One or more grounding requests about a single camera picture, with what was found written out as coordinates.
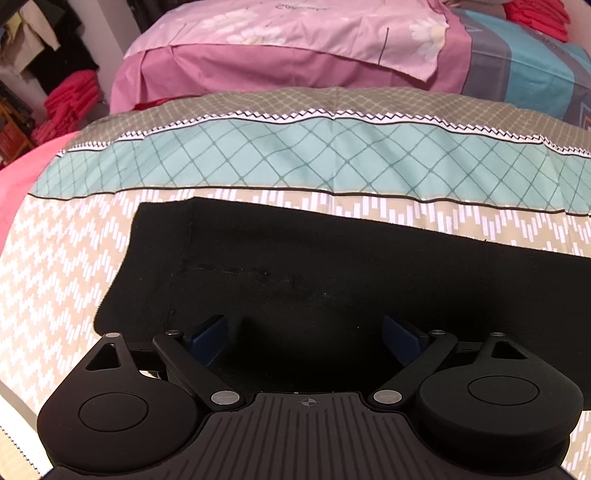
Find pink floral pillow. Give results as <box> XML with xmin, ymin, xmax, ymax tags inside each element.
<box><xmin>111</xmin><ymin>0</ymin><xmax>472</xmax><ymax>112</ymax></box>

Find stack of red folded clothes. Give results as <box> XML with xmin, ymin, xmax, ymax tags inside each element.
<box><xmin>42</xmin><ymin>75</ymin><xmax>101</xmax><ymax>139</ymax></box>

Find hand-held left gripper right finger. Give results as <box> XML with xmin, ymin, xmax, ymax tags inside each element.
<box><xmin>369</xmin><ymin>314</ymin><xmax>532</xmax><ymax>410</ymax></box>

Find wooden furniture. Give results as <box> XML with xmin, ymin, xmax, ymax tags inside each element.
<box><xmin>0</xmin><ymin>99</ymin><xmax>37</xmax><ymax>168</ymax></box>

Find blue grey striped pillow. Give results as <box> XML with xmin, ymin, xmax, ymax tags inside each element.
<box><xmin>445</xmin><ymin>8</ymin><xmax>591</xmax><ymax>127</ymax></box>

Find dark hanging clothes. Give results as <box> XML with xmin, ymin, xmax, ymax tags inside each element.
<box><xmin>0</xmin><ymin>0</ymin><xmax>99</xmax><ymax>95</ymax></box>

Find patterned beige teal bedsheet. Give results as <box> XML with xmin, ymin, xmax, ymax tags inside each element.
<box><xmin>0</xmin><ymin>85</ymin><xmax>591</xmax><ymax>480</ymax></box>

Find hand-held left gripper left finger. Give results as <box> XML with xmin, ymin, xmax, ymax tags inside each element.
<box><xmin>84</xmin><ymin>315</ymin><xmax>246</xmax><ymax>411</ymax></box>

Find pink blanket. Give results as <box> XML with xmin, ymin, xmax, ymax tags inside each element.
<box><xmin>0</xmin><ymin>130</ymin><xmax>83</xmax><ymax>252</ymax></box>

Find red folded cloth pile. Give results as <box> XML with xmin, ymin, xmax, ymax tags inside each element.
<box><xmin>502</xmin><ymin>0</ymin><xmax>572</xmax><ymax>43</ymax></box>

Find black pants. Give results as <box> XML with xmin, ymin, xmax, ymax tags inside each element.
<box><xmin>95</xmin><ymin>198</ymin><xmax>591</xmax><ymax>412</ymax></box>

